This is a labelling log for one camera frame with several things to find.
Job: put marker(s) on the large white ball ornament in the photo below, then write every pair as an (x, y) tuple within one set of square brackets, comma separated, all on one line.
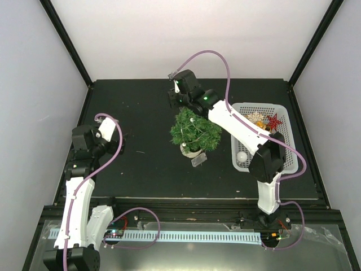
[(241, 157)]

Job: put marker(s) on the black frame post left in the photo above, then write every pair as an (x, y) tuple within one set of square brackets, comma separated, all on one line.
[(66, 40)]

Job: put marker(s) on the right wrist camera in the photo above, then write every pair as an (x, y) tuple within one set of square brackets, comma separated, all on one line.
[(171, 77)]

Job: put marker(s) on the white plastic basket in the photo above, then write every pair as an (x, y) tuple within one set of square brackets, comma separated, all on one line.
[(291, 162)]

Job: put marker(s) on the string light with white balls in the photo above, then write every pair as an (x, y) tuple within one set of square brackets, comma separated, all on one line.
[(191, 136)]

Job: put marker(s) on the circuit board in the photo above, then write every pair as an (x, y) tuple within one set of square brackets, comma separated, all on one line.
[(114, 233), (277, 235)]

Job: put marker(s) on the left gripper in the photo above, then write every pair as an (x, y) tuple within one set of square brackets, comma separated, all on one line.
[(113, 149)]

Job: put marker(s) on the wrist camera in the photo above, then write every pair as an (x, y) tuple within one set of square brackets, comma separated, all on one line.
[(171, 77), (106, 128)]

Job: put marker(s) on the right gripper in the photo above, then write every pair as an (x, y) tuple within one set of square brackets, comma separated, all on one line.
[(173, 102)]

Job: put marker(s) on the gold bell ornament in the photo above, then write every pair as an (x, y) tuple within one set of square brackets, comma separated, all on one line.
[(266, 128)]

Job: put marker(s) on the black frame post right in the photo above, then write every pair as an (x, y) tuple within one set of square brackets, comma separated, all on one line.
[(319, 33)]

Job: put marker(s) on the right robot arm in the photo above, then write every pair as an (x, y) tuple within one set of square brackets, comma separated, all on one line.
[(267, 149)]

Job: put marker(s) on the white slotted cable duct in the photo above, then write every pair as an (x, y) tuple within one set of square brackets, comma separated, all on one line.
[(189, 236)]

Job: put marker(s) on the right circuit board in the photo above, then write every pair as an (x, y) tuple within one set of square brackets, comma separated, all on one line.
[(277, 235)]

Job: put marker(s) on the black frame post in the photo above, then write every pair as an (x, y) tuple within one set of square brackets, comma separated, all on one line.
[(66, 40), (319, 33)]

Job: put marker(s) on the left circuit board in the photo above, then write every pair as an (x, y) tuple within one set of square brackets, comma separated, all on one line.
[(114, 233)]

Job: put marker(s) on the red star ornament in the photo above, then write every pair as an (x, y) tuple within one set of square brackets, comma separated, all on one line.
[(273, 122)]

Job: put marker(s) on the white snowflake ornament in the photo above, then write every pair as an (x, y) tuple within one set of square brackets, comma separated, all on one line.
[(255, 117)]

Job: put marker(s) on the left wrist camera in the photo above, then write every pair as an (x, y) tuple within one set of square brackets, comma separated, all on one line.
[(106, 128)]

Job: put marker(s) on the small green christmas tree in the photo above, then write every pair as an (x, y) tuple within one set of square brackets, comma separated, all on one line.
[(209, 141)]

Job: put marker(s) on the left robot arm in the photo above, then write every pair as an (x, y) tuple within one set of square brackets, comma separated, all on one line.
[(77, 245)]

